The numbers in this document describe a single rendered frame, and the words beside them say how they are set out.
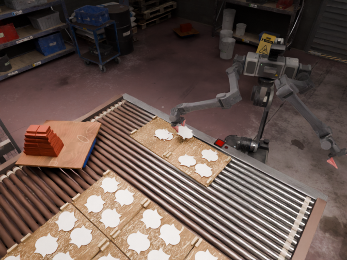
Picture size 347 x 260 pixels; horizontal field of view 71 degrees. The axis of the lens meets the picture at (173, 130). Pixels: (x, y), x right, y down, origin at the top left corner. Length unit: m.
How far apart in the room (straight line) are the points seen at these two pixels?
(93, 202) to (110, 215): 0.17
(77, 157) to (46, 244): 0.61
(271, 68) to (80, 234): 1.79
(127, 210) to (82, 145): 0.65
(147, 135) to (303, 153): 2.23
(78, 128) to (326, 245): 2.56
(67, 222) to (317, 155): 3.05
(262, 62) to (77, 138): 1.61
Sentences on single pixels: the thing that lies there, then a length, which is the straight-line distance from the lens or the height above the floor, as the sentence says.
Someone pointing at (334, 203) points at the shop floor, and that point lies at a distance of 3.32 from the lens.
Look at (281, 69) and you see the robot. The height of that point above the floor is 1.47.
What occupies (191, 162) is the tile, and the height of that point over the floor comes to 0.95.
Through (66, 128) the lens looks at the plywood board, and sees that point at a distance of 2.27.
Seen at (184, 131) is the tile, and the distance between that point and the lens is 2.03.
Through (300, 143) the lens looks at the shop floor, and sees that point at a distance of 3.79.
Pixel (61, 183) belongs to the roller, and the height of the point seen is 0.92.
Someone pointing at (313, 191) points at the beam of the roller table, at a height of 0.92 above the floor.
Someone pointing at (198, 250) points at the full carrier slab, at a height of 0.94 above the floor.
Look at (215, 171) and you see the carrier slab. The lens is 1.92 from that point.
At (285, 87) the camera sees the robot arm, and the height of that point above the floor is 1.60.
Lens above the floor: 2.44
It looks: 43 degrees down
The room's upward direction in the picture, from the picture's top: 1 degrees counter-clockwise
